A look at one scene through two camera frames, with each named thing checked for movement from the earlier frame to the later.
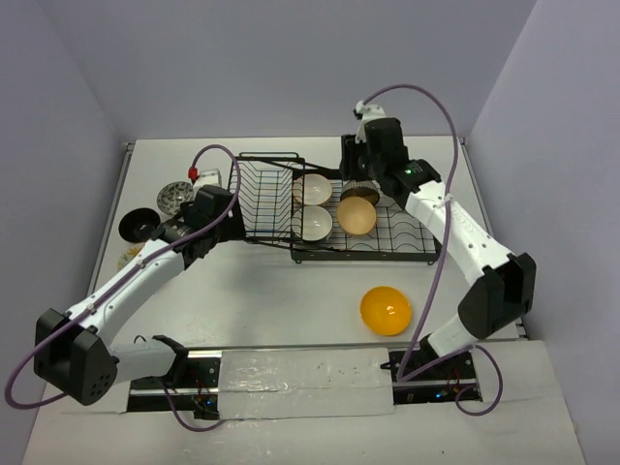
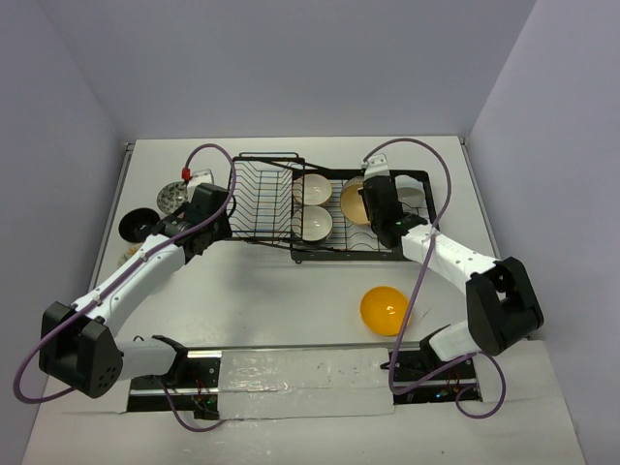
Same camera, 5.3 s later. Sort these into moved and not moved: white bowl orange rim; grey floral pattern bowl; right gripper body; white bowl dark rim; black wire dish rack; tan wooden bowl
Moved: right gripper body; tan wooden bowl
Not moved: white bowl orange rim; black wire dish rack; grey floral pattern bowl; white bowl dark rim
